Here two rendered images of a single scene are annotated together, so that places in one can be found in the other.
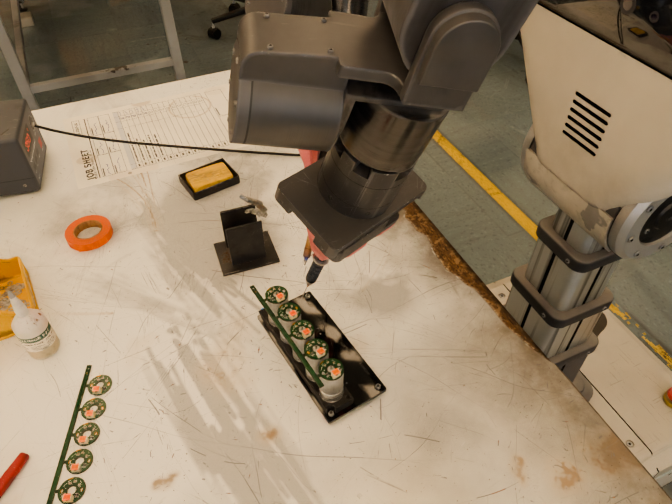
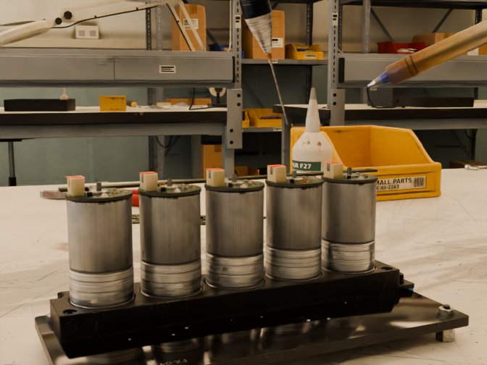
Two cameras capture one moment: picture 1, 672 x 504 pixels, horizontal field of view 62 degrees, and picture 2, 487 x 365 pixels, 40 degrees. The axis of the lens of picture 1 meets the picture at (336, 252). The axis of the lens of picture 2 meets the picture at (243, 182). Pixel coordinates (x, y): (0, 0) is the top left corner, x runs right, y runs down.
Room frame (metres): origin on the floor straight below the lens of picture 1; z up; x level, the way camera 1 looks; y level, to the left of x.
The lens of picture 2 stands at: (0.39, -0.24, 0.85)
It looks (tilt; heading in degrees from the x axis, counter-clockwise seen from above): 8 degrees down; 98
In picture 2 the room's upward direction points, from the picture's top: straight up
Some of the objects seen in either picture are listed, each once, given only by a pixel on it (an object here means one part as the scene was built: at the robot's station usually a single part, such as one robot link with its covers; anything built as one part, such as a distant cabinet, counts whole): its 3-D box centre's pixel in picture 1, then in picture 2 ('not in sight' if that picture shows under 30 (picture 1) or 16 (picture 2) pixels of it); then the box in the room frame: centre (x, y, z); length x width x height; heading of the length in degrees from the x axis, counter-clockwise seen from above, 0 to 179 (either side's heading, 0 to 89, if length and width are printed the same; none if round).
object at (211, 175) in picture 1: (209, 178); not in sight; (0.67, 0.19, 0.76); 0.07 x 0.05 x 0.02; 125
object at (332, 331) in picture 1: (318, 353); (252, 329); (0.36, 0.02, 0.76); 0.16 x 0.07 x 0.01; 32
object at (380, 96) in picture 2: not in sight; (388, 96); (0.60, 2.84, 0.80); 0.15 x 0.12 x 0.10; 134
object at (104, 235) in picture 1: (89, 232); not in sight; (0.55, 0.34, 0.76); 0.06 x 0.06 x 0.01
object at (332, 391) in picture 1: (331, 382); (101, 256); (0.30, 0.00, 0.79); 0.02 x 0.02 x 0.05
